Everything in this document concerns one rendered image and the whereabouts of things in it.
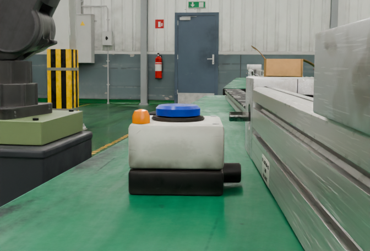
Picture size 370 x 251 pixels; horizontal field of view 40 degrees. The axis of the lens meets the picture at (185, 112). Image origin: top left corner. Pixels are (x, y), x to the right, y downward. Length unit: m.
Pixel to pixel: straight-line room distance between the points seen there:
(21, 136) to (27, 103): 0.07
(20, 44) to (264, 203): 0.45
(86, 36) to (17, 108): 11.18
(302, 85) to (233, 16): 11.02
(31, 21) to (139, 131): 0.36
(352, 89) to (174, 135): 0.24
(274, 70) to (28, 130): 2.06
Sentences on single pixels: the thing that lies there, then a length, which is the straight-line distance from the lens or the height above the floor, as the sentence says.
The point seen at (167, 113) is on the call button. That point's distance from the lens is 0.44.
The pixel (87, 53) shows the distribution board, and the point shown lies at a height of 1.16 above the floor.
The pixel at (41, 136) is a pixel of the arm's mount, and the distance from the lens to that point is 0.71.
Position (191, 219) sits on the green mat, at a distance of 0.36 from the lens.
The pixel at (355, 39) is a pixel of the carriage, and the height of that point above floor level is 0.90.
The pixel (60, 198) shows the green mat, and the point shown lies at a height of 0.78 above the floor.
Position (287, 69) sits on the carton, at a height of 0.87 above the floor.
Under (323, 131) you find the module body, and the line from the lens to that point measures 0.26.
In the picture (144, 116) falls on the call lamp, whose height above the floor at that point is 0.85.
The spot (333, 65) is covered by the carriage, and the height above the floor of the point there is 0.89.
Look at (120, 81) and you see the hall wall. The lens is 11.93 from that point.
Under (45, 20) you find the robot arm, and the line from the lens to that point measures 0.79.
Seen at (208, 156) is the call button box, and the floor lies 0.81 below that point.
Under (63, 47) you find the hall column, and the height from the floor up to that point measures 1.12.
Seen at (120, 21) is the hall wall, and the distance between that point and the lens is 11.97.
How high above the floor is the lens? 0.89
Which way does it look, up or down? 5 degrees down
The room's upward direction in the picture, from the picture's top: straight up
